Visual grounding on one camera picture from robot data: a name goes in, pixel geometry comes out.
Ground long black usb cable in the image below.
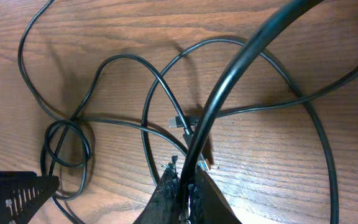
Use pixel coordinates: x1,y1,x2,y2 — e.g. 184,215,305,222
17,0,358,224

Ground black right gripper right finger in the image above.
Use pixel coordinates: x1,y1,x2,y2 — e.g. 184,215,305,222
188,167,241,224

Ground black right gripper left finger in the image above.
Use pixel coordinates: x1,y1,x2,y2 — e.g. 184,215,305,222
134,156,181,224

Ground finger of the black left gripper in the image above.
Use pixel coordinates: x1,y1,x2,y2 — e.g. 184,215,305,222
0,171,60,224

